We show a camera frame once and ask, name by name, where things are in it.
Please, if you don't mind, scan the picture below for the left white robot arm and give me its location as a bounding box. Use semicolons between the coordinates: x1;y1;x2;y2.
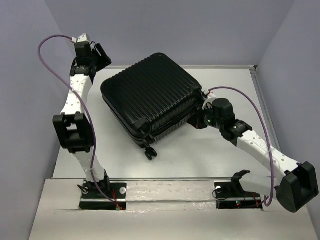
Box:
52;39;112;198

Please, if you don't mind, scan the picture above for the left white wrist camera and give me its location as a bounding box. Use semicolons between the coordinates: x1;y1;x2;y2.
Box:
71;33;91;44

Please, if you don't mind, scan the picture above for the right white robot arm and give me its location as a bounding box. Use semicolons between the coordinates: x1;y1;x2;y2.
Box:
187;98;320;213

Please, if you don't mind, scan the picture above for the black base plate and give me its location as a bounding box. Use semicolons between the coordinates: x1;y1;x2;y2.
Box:
211;170;263;210
77;181;127;211

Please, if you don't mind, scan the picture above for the aluminium rail right edge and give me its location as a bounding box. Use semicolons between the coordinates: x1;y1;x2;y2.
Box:
249;65;281;150

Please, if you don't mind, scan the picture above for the black hard-shell suitcase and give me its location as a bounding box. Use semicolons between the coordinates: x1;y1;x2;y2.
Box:
100;52;205;160

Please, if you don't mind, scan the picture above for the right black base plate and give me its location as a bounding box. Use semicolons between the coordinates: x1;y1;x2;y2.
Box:
211;170;263;210

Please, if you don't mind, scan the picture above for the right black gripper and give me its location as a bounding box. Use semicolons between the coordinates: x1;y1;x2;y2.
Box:
186;103;224;130

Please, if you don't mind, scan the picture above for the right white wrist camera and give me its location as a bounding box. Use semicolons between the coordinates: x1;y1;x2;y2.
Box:
202;89;217;110

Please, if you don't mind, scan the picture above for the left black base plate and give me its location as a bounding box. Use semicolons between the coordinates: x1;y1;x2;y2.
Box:
77;181;127;211

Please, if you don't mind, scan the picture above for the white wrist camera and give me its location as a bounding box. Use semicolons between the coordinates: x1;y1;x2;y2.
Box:
71;33;91;44
202;89;217;110

